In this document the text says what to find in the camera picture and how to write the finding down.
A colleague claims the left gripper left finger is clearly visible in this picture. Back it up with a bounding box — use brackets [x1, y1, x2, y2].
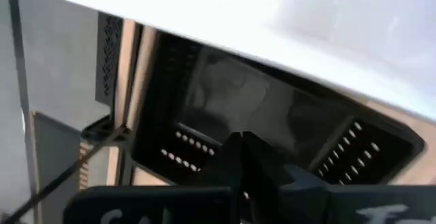
[62, 131, 244, 224]

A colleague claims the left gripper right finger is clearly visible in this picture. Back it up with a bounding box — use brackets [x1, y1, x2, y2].
[242, 131, 436, 224]

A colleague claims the black perforated plastic basket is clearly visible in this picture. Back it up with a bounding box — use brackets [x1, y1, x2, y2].
[131, 29, 426, 187]

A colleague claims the white plastic basket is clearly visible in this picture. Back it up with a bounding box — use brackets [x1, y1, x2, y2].
[6, 0, 436, 123]

